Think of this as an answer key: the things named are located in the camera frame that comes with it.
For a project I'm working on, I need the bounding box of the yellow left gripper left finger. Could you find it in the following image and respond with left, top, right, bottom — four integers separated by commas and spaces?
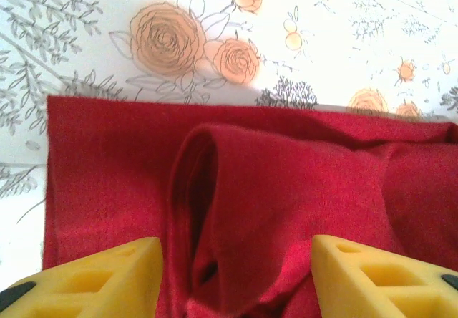
0, 236, 164, 318

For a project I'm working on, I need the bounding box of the red t-shirt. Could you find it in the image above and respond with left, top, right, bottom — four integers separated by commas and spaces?
41, 95, 458, 318

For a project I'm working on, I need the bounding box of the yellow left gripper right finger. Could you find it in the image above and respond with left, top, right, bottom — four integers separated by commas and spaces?
311, 234, 458, 318

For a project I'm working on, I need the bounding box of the floral patterned table cover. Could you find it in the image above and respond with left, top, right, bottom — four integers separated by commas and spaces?
0, 0, 458, 272

